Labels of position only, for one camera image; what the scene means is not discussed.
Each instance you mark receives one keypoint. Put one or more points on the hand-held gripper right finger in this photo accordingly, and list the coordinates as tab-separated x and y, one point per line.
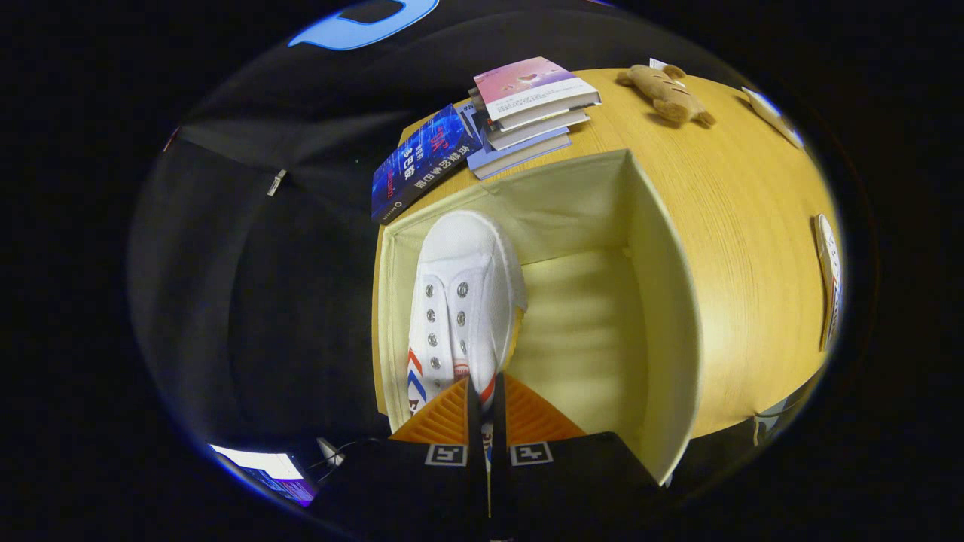
498	421

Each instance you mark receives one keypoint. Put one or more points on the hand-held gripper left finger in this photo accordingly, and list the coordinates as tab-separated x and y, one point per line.
474	421

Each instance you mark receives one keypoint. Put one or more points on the green fabric storage box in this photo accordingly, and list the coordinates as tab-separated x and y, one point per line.
587	339

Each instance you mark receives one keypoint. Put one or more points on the white canvas shoe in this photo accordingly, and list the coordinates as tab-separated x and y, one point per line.
459	256
828	271

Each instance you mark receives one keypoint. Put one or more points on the computer monitor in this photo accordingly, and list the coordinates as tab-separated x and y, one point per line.
263	470

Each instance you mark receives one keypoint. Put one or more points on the pale blue cover book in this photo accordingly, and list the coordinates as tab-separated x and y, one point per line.
520	158

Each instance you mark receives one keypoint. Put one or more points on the dark blue cover book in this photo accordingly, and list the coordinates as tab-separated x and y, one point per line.
422	162

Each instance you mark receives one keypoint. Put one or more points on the grey cover book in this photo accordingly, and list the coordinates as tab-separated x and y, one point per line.
542	128

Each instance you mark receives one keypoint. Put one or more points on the silver metal clip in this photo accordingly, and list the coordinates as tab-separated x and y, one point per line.
276	182

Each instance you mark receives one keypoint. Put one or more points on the pink cover book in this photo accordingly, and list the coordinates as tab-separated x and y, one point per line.
527	83

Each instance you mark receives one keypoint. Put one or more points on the brown plush toy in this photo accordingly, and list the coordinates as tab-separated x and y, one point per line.
666	94

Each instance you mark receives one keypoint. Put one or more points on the white plush toy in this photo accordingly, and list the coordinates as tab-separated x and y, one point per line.
776	120

